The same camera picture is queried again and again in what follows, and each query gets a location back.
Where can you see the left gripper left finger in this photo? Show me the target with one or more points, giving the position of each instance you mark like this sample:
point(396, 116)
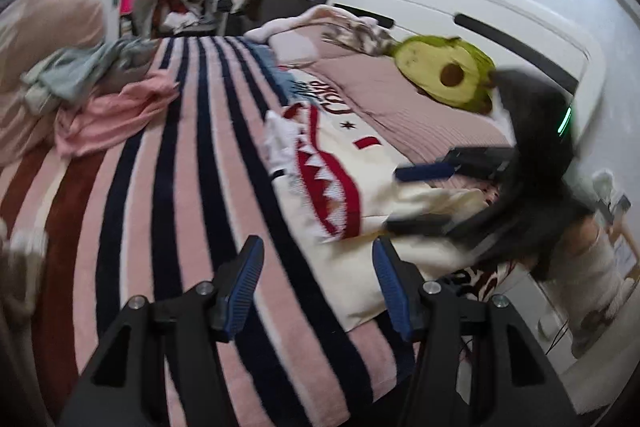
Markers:
point(124, 382)

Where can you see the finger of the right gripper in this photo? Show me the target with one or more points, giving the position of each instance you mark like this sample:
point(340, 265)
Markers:
point(427, 225)
point(486, 163)

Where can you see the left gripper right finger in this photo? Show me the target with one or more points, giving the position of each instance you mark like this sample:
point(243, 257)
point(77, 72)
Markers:
point(478, 365)

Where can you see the cream hoodie white collar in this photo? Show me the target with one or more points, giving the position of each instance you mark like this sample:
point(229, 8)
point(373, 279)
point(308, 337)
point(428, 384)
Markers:
point(334, 178)

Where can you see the dark brown clothes pile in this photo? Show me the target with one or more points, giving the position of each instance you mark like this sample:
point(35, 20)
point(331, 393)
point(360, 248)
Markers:
point(23, 253)

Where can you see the chair with grey clothes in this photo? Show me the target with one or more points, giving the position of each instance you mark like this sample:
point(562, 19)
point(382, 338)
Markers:
point(148, 15)

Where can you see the person right hand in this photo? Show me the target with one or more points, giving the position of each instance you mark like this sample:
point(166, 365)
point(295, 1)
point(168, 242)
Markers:
point(581, 236)

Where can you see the pink ribbed pillow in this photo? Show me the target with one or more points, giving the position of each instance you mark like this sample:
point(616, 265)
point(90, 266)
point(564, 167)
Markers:
point(342, 81)

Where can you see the avocado plush toy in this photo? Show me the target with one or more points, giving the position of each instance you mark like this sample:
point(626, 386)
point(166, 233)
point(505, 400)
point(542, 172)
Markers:
point(451, 71)

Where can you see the striped fleece blanket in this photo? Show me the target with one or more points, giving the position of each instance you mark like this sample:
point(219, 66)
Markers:
point(158, 213)

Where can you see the white bed headboard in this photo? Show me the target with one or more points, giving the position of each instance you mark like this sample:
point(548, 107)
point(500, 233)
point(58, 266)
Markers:
point(513, 33)

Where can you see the brown patterned scarf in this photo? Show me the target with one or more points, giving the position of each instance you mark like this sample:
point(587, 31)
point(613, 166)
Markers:
point(361, 37)

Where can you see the pink crumpled garment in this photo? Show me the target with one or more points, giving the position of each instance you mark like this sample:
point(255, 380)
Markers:
point(106, 120)

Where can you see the white fluffy garment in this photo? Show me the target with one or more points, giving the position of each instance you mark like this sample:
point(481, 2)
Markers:
point(316, 14)

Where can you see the black desk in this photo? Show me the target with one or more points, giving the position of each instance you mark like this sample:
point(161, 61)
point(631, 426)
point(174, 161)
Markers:
point(236, 17)

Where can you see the grey green crumpled garment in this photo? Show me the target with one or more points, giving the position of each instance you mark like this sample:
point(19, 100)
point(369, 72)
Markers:
point(68, 76)

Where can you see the rolled pink grey duvet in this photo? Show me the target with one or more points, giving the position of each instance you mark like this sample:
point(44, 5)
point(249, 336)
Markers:
point(32, 30)

